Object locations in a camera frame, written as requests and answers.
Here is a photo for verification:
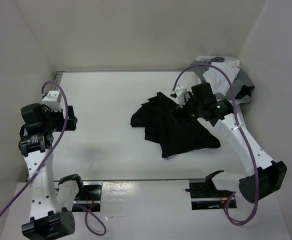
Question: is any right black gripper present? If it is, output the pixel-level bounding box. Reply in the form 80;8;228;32
169;91;203;131

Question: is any black pleated skirt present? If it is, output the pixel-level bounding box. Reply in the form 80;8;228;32
130;92;221;159

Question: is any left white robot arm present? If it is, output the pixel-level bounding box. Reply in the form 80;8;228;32
18;103;86;240

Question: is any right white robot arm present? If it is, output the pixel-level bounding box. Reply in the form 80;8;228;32
170;83;287;204

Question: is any grey garment in basket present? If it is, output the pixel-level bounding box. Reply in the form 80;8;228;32
188;56;256;104

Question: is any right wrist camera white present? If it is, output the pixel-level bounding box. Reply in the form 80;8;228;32
170;85;187;108

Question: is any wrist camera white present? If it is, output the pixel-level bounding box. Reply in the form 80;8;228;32
41;90;62;112
170;85;187;108

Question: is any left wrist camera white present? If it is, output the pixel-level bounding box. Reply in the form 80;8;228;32
41;90;62;112

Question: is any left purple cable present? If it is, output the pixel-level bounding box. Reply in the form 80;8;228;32
0;80;106;236

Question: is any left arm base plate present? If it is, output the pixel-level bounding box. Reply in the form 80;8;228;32
72;181;103;213

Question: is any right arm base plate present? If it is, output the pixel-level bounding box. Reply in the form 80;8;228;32
185;180;232;211

